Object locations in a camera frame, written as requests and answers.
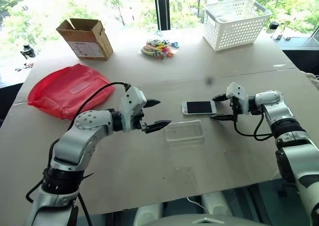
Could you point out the clear plastic phone case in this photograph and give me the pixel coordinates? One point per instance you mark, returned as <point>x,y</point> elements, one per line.
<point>184,133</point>

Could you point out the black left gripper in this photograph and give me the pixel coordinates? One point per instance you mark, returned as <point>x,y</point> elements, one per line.
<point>137,118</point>

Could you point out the white perforated plastic basket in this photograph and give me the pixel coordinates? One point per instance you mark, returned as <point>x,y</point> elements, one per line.
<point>234,29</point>

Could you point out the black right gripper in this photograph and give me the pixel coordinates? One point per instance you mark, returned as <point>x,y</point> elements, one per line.
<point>234,106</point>

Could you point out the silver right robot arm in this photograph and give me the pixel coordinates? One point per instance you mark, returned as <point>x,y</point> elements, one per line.
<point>286,118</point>

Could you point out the silver robot torso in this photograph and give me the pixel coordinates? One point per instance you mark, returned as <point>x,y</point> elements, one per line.
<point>202,221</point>

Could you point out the pile of colourful small items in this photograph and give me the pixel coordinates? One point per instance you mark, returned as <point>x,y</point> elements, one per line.
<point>159,49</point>

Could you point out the open brown cardboard box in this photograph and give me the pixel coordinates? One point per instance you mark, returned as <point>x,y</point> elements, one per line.
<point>87,45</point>

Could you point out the black window pillar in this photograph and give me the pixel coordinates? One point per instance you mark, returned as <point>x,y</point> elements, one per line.
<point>162,9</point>

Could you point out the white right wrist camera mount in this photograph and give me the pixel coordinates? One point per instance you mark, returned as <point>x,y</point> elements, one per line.
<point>238,92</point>

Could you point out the small black device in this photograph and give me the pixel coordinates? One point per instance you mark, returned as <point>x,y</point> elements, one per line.
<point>28,51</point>

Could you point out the grey rounded shape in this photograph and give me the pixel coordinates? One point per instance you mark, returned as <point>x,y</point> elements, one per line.
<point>216,202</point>
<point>149,214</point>

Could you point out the white smartphone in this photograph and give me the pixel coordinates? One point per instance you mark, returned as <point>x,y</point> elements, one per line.
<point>199,107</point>

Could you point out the black capped small bottle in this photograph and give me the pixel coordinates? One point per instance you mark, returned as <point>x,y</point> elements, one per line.
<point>273,26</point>

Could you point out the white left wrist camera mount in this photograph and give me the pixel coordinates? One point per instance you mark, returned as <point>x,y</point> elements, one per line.
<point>133,96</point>

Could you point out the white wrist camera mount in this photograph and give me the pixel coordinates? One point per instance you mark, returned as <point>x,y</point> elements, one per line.
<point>133,96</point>
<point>238,92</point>

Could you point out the red fabric bag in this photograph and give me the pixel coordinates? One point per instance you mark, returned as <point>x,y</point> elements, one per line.
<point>69,88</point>

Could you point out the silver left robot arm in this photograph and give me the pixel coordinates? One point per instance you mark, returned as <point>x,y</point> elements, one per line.
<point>87,122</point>

